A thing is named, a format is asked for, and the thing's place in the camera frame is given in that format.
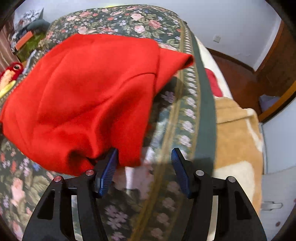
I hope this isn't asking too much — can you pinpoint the red parrot plush toy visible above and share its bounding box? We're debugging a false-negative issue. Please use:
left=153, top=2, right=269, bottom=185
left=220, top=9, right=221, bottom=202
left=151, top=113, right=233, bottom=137
left=1, top=62, right=23, bottom=90

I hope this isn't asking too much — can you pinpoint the white wall socket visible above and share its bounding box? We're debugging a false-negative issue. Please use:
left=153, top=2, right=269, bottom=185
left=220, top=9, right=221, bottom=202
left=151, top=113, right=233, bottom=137
left=213, top=35, right=221, bottom=43

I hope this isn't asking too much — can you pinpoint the yellow cloth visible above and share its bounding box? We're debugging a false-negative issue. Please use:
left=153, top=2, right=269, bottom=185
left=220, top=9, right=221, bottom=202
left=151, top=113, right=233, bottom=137
left=0, top=80, right=16, bottom=98

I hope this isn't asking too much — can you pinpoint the tan and white blanket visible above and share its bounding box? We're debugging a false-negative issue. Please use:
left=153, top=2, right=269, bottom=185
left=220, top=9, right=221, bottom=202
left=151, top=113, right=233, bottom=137
left=197, top=40, right=263, bottom=212

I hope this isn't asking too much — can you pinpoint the orange box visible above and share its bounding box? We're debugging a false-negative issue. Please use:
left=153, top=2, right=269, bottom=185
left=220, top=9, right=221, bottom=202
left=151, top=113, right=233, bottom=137
left=15, top=31, right=34, bottom=51

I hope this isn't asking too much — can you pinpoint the red zip jacket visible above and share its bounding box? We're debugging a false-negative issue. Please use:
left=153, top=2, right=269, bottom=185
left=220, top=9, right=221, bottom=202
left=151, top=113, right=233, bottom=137
left=1, top=34, right=194, bottom=176

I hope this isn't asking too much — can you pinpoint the grey pillow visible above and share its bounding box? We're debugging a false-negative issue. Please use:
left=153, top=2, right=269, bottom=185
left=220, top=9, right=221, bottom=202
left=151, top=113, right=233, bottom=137
left=26, top=19, right=50, bottom=32

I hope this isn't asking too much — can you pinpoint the brown wooden door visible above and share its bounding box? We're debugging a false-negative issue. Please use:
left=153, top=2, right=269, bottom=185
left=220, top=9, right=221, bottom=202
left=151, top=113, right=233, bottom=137
left=255, top=22, right=295, bottom=123

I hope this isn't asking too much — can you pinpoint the floral green bedspread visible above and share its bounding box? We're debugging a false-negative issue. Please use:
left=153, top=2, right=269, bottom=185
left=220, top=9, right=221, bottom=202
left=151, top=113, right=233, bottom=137
left=0, top=4, right=217, bottom=241

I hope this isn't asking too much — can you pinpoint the pile of clutter bags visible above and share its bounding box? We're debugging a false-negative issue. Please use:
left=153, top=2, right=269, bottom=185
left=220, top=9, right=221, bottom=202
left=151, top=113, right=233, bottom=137
left=10, top=8, right=44, bottom=45

